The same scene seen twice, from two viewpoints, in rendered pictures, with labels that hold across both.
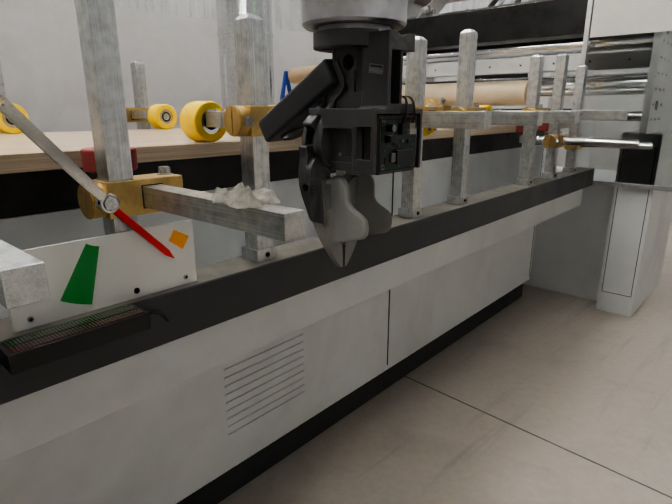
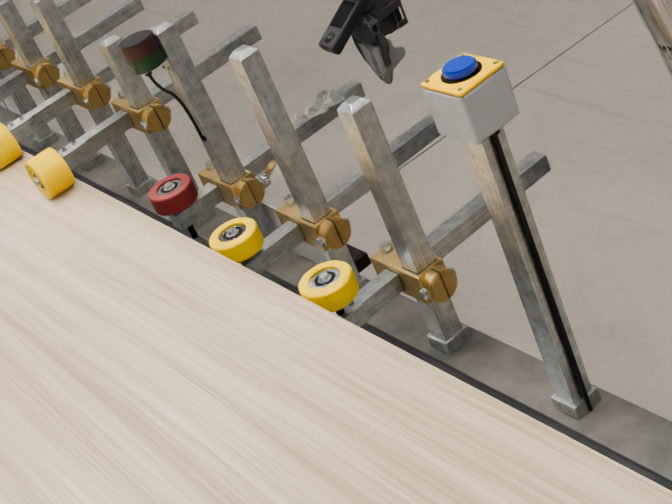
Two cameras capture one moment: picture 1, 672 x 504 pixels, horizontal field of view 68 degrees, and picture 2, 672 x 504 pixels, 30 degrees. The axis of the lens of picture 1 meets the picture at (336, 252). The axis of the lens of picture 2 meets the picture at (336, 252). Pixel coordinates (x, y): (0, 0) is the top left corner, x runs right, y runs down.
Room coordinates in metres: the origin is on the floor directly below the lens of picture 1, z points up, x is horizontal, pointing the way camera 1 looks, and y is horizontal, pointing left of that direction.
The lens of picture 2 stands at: (-0.18, 2.04, 1.85)
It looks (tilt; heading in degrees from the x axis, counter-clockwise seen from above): 32 degrees down; 294
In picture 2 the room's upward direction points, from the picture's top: 24 degrees counter-clockwise
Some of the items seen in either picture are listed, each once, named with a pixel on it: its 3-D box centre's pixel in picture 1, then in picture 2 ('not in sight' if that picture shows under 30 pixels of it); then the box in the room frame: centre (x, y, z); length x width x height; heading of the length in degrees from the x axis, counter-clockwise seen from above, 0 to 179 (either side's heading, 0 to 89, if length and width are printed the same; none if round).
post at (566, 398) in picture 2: not in sight; (533, 275); (0.13, 0.81, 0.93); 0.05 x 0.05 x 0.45; 48
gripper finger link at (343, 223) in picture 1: (344, 225); (392, 58); (0.45, -0.01, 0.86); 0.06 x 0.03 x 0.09; 49
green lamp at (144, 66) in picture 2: not in sight; (145, 59); (0.73, 0.34, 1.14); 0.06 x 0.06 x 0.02
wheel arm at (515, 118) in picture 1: (437, 116); (48, 59); (1.26, -0.25, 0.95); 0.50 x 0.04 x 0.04; 48
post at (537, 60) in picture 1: (530, 127); not in sight; (1.82, -0.69, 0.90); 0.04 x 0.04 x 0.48; 48
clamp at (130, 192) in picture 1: (132, 194); (231, 186); (0.72, 0.29, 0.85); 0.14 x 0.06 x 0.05; 138
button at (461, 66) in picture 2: not in sight; (460, 70); (0.13, 0.81, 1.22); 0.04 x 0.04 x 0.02
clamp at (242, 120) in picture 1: (263, 120); (142, 112); (0.90, 0.13, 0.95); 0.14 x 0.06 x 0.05; 138
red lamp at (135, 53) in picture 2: not in sight; (138, 45); (0.73, 0.34, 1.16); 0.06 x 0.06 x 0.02
